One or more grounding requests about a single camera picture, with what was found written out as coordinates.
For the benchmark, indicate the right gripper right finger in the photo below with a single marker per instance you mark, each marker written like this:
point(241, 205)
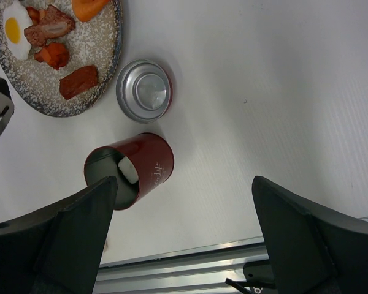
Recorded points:
point(311, 248)

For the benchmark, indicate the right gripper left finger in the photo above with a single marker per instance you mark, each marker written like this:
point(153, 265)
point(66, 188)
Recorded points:
point(58, 248)

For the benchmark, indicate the orange red chicken wing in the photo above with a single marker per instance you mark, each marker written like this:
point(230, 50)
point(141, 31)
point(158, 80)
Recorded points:
point(54, 54)

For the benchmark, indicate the toy fried egg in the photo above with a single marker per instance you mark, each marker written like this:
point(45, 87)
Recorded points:
point(15, 21)

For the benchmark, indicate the bacon wrapped roll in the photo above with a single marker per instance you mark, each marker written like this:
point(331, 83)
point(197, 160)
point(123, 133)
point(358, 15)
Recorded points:
point(54, 24)

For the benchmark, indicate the red sausage bottom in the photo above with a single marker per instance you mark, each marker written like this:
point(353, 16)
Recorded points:
point(78, 81)

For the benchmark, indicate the speckled ceramic plate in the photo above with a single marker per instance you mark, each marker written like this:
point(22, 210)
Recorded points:
point(95, 42)

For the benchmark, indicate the orange chicken drumstick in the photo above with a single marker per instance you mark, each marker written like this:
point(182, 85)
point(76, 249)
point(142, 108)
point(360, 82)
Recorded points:
point(85, 10)

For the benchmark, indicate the red tin can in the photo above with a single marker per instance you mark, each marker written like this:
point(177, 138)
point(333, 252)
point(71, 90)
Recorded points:
point(150, 154)

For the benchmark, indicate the silver tin lid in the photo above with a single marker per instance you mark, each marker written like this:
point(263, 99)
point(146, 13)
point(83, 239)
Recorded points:
point(143, 91)

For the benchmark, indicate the aluminium mounting rail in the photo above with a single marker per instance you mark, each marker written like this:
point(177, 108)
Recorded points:
point(155, 254)

